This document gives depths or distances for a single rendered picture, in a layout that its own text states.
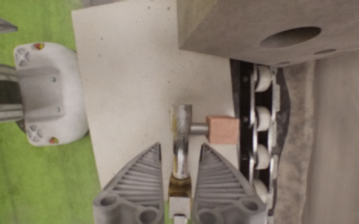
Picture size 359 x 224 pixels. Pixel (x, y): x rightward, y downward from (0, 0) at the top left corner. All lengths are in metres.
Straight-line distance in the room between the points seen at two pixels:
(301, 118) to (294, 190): 0.14
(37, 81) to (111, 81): 0.87
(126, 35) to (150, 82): 0.07
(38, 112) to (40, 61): 0.29
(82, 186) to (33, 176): 0.46
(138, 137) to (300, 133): 0.29
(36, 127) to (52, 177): 0.71
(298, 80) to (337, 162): 0.18
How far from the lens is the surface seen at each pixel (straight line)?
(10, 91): 0.82
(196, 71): 0.19
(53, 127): 0.91
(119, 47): 0.22
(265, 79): 0.23
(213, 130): 0.16
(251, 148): 0.24
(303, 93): 0.32
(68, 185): 1.56
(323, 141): 0.37
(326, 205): 0.43
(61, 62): 0.89
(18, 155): 1.79
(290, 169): 0.35
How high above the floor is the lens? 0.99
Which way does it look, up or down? 85 degrees down
